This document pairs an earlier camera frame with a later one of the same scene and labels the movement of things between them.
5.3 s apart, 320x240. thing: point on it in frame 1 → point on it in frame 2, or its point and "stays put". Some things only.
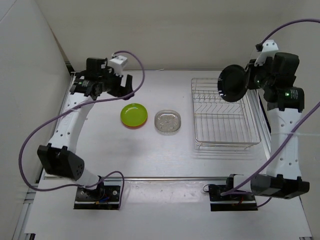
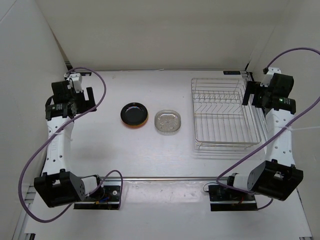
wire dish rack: x=219 y=123 stays put
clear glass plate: x=167 y=122 stays put
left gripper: x=122 y=91 → x=86 y=105
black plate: x=232 y=82 → x=134 y=114
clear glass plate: x=167 y=122 stays put
